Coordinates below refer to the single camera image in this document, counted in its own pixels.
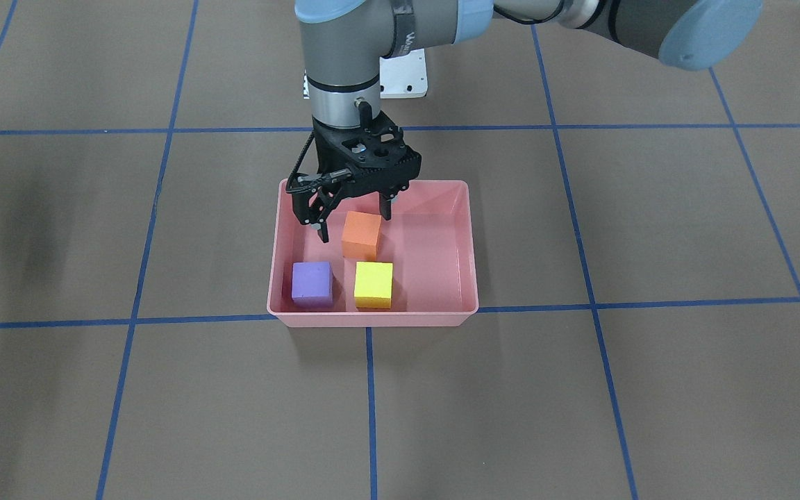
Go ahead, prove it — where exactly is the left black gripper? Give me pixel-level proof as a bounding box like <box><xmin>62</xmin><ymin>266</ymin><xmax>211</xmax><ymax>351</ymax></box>
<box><xmin>291</xmin><ymin>112</ymin><xmax>422</xmax><ymax>243</ymax></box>

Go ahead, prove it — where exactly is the orange foam block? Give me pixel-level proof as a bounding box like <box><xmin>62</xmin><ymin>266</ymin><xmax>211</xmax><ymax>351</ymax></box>
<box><xmin>342</xmin><ymin>211</ymin><xmax>382</xmax><ymax>262</ymax></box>

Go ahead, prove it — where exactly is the yellow foam block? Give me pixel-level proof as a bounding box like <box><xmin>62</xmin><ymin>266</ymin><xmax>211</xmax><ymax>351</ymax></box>
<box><xmin>353</xmin><ymin>260</ymin><xmax>394</xmax><ymax>310</ymax></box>

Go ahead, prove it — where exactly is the purple foam block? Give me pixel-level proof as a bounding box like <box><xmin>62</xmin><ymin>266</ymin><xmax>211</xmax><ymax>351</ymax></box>
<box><xmin>291</xmin><ymin>260</ymin><xmax>334</xmax><ymax>309</ymax></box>

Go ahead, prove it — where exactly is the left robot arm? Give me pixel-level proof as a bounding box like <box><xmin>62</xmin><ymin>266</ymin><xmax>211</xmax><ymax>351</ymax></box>
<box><xmin>285</xmin><ymin>1</ymin><xmax>764</xmax><ymax>242</ymax></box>

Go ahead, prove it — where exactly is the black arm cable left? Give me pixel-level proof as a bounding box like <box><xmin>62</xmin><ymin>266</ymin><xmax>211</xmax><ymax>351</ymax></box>
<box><xmin>285</xmin><ymin>128</ymin><xmax>345</xmax><ymax>195</ymax></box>

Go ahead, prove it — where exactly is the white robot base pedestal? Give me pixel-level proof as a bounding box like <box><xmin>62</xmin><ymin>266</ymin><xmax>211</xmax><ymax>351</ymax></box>
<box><xmin>380</xmin><ymin>49</ymin><xmax>429</xmax><ymax>99</ymax></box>

